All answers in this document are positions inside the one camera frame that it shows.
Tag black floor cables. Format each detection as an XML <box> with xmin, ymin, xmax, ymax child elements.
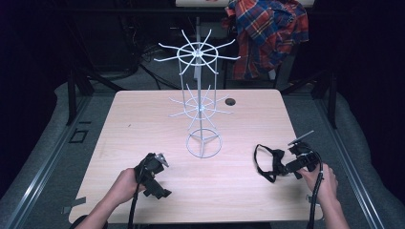
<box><xmin>139</xmin><ymin>42</ymin><xmax>181</xmax><ymax>91</ymax></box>

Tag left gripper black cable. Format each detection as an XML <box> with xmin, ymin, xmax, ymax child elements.
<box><xmin>127</xmin><ymin>156</ymin><xmax>151</xmax><ymax>229</ymax></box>

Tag aluminium floor rail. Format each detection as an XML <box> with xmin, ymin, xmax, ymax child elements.
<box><xmin>313</xmin><ymin>94</ymin><xmax>387</xmax><ymax>229</ymax></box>
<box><xmin>3</xmin><ymin>94</ymin><xmax>94</xmax><ymax>229</ymax></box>

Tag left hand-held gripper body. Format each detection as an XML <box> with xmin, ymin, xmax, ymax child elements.
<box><xmin>133</xmin><ymin>152</ymin><xmax>170</xmax><ymax>189</ymax></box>

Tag grey metal pole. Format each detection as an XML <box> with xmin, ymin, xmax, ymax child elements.
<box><xmin>193</xmin><ymin>15</ymin><xmax>203</xmax><ymax>82</ymax></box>

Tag white wire display rack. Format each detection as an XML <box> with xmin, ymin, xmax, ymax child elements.
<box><xmin>153</xmin><ymin>29</ymin><xmax>242</xmax><ymax>159</ymax></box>

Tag red blue plaid shirt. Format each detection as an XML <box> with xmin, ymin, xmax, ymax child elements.
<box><xmin>221</xmin><ymin>0</ymin><xmax>310</xmax><ymax>81</ymax></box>

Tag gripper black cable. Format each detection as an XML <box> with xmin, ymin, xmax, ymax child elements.
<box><xmin>127</xmin><ymin>156</ymin><xmax>151</xmax><ymax>229</ymax></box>
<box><xmin>306</xmin><ymin>152</ymin><xmax>326</xmax><ymax>229</ymax></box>

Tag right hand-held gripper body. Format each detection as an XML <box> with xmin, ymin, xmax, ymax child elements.
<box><xmin>287</xmin><ymin>130</ymin><xmax>322</xmax><ymax>170</ymax></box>

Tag person's left hand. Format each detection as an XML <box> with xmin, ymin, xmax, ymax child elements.
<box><xmin>112</xmin><ymin>167</ymin><xmax>148</xmax><ymax>206</ymax></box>

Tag person's right hand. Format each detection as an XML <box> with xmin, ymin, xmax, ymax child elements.
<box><xmin>297</xmin><ymin>163</ymin><xmax>339</xmax><ymax>205</ymax></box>

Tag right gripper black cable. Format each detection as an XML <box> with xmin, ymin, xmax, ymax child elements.
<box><xmin>306</xmin><ymin>152</ymin><xmax>326</xmax><ymax>229</ymax></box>

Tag black metal stand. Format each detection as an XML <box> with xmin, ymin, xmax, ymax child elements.
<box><xmin>64</xmin><ymin>61</ymin><xmax>126</xmax><ymax>127</ymax></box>
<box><xmin>279</xmin><ymin>68</ymin><xmax>339</xmax><ymax>130</ymax></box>

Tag black bow tie with strap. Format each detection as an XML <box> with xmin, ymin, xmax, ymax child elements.
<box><xmin>253</xmin><ymin>143</ymin><xmax>288</xmax><ymax>184</ymax></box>

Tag black tape square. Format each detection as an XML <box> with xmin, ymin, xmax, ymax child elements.
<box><xmin>68</xmin><ymin>128</ymin><xmax>90</xmax><ymax>144</ymax></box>

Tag grey tape strip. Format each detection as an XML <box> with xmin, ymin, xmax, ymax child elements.
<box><xmin>61</xmin><ymin>196</ymin><xmax>88</xmax><ymax>215</ymax></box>

